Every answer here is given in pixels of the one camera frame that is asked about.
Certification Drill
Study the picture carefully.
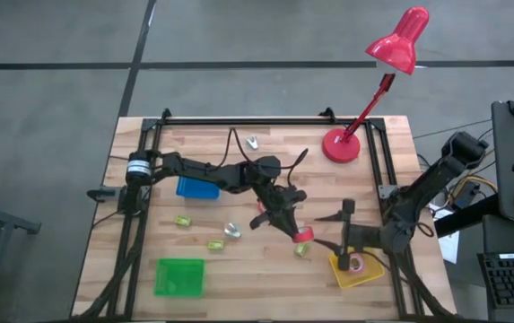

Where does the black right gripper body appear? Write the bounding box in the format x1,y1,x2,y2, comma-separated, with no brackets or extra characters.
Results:
339,199,386,271

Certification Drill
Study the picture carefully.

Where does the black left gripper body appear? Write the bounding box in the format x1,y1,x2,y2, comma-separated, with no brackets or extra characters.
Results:
263,181,297,225

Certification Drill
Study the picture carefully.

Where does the red candy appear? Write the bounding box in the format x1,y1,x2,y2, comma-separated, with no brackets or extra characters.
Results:
292,226,316,244

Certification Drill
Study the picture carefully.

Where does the yellow plastic tray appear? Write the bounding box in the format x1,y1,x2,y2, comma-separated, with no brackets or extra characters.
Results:
327,246,386,289

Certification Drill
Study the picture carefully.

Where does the red desk lamp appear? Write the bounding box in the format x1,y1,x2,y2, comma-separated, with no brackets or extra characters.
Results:
321,4,431,164

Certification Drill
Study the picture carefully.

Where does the blue plastic basket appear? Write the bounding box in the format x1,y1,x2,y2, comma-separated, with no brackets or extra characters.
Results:
175,175,221,201

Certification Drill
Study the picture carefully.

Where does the green plastic basket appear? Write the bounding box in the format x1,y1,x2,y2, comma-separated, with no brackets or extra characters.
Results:
153,257,206,299

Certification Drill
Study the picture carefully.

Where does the white paper sheet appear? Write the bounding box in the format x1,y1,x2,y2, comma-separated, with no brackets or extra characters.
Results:
431,208,460,265

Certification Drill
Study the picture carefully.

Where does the black table clamp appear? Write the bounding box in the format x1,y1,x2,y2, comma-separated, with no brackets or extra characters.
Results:
86,187,118,203

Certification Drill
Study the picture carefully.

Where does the black keyboard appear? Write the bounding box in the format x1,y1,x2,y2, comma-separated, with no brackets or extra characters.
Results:
478,251,514,310

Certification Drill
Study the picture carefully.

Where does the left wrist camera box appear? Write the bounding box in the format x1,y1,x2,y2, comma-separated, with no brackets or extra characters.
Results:
283,187,308,204

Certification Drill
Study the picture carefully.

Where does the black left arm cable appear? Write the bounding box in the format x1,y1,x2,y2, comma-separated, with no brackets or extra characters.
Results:
206,127,310,188

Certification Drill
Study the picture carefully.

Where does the black aluminium table frame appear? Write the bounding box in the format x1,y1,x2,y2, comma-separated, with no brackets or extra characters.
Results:
103,107,428,322

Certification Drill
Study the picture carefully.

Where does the black cable bundle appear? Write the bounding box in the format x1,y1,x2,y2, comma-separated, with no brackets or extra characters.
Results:
395,250,455,322
81,210,150,322

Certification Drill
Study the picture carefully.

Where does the yellow cable bundle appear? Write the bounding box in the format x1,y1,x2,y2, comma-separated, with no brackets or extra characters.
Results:
451,175,500,198

